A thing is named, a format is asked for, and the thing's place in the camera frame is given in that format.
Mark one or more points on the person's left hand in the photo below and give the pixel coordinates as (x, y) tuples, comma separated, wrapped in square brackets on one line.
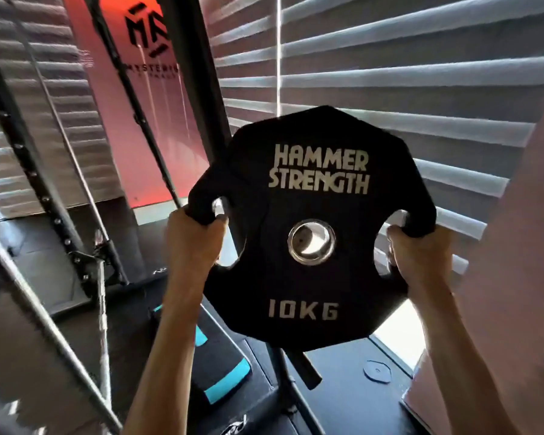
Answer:
[(191, 249)]

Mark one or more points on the person's right hand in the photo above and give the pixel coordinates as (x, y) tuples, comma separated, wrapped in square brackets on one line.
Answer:
[(424, 258)]

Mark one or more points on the person's left fingers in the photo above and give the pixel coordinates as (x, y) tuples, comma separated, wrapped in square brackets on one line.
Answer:
[(215, 228)]

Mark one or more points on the person's right fingers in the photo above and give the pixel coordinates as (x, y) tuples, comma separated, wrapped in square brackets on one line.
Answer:
[(396, 249)]

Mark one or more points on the black weight plate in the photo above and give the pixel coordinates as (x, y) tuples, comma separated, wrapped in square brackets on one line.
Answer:
[(313, 231)]

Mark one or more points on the person's left forearm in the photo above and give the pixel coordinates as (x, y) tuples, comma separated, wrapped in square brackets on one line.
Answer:
[(163, 366)]

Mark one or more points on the person's right forearm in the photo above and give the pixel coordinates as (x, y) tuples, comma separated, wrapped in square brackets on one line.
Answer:
[(462, 362)]

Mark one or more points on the small grey weight plate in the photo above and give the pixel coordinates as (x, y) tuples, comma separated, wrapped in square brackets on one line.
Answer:
[(377, 371)]

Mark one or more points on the black and teal step platform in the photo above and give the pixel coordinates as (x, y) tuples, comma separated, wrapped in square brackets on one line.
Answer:
[(213, 353)]

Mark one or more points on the black slanted rack bar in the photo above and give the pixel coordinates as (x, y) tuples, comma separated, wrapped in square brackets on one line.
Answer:
[(131, 99)]

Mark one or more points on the grey zebra window blind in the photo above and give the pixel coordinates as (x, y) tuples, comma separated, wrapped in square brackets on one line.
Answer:
[(390, 86)]

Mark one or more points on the steel barbell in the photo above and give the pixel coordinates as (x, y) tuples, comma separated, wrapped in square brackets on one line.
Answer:
[(68, 144)]

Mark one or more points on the silver diagonal rack bar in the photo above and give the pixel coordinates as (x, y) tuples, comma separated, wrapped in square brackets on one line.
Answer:
[(45, 321)]

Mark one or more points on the red wall banner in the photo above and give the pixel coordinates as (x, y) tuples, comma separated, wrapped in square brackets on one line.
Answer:
[(136, 95)]

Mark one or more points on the black perforated rack post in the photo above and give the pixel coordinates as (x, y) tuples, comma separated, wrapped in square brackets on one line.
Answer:
[(31, 163)]

